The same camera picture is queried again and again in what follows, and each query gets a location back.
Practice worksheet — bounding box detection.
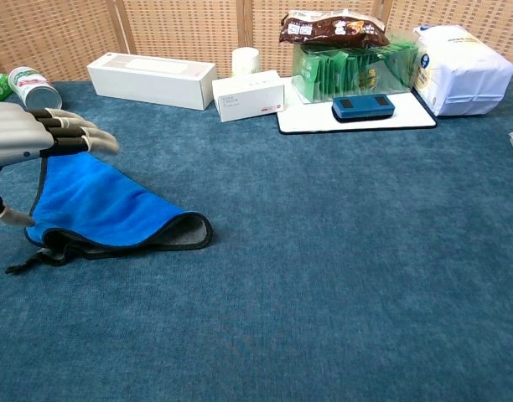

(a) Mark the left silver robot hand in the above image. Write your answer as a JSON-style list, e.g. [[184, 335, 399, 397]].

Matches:
[[0, 101, 121, 229]]

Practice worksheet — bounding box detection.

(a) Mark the grey and blue cloth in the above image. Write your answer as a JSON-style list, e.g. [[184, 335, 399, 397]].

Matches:
[[4, 151, 214, 276]]

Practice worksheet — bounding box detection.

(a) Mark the green and white can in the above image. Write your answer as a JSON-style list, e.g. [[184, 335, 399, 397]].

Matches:
[[8, 65, 64, 111]]

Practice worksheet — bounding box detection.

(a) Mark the long white power strip box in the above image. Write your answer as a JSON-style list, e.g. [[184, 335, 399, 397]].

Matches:
[[85, 52, 217, 111]]

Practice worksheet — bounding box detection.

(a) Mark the woven rattan folding screen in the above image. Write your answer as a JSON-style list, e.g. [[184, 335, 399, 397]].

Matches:
[[0, 0, 513, 83]]

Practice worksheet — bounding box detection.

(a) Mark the small white cardboard box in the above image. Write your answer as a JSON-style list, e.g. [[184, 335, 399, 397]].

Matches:
[[211, 70, 286, 123]]

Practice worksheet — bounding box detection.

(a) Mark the white paper cup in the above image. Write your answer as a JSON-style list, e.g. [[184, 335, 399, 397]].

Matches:
[[231, 47, 261, 79]]

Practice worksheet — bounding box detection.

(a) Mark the white board with dark rim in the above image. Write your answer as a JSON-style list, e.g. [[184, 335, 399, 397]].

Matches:
[[276, 88, 438, 136]]

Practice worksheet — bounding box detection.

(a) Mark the blue table cover cloth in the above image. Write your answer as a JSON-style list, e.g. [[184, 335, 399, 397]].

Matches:
[[0, 75, 513, 402]]

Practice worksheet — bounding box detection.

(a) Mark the brown snack bag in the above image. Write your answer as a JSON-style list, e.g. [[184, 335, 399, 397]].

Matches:
[[279, 11, 391, 49]]

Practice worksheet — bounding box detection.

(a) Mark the clear box of green sachets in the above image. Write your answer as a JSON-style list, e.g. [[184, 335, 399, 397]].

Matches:
[[291, 35, 421, 105]]

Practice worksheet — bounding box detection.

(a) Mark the blue whiteboard eraser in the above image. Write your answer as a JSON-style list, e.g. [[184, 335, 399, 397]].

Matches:
[[330, 95, 396, 124]]

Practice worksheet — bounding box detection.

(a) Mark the white paper sack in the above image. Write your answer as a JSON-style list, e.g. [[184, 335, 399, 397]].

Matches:
[[412, 23, 513, 117]]

